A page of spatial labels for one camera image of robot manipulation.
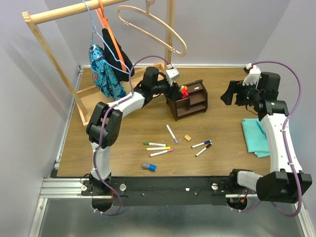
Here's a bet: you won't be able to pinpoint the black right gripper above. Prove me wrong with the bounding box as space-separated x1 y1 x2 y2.
220 79 262 106

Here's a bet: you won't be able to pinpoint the orange black highlighter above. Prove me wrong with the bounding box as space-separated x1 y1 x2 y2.
181 86 187 94

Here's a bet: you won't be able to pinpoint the pink black highlighter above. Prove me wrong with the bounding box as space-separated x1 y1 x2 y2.
182 91 189 98

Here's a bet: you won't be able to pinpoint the lavender cap white marker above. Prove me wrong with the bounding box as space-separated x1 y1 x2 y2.
166 124 178 144

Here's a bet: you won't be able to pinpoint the yellow cap white marker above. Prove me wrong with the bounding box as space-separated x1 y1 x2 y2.
146 147 171 151

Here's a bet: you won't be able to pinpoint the green cap white marker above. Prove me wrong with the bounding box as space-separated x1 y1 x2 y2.
143 142 167 147

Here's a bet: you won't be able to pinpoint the pink cap white marker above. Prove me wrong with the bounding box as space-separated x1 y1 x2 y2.
149 149 173 157

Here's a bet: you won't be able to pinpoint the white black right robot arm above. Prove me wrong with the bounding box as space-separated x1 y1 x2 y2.
220 72 312 203

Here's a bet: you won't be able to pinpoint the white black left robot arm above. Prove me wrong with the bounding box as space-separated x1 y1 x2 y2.
86 65 182 195

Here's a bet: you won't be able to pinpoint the brown wooden desk organizer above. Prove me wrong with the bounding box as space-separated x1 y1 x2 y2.
166 79 208 121

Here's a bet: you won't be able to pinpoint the small tan eraser block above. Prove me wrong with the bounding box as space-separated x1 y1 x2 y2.
184 135 192 141

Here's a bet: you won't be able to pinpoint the blue cap whiteboard marker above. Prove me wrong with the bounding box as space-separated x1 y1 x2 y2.
191 140 211 149

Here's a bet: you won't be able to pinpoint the black cap whiteboard marker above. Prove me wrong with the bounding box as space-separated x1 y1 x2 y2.
195 143 212 157

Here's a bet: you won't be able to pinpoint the folded teal cloth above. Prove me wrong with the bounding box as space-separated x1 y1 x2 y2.
241 118 270 158

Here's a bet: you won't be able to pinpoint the blue patterned shorts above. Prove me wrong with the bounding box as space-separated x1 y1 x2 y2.
88 41 127 101

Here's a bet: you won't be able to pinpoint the black garment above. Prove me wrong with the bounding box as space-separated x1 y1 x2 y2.
102 28 136 82

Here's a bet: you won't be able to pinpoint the wooden clothes hanger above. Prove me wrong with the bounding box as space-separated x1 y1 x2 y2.
117 0 187 57

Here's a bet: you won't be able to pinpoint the wooden clothes rack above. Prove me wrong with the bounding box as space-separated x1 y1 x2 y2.
21 0 179 126

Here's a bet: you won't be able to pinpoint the orange plastic hanger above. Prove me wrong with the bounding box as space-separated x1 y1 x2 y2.
95 0 127 72

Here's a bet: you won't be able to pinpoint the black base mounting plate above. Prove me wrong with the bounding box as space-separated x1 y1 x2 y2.
81 176 245 206

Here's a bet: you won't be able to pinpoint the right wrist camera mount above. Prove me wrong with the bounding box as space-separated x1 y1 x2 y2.
242 63 261 86

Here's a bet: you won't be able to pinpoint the light blue wire hanger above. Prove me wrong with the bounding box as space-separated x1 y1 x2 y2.
81 0 130 74

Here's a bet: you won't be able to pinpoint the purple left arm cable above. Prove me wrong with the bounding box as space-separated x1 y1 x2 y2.
92 55 172 216

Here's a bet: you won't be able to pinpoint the aluminium frame rail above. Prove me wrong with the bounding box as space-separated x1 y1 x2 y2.
29 178 111 237

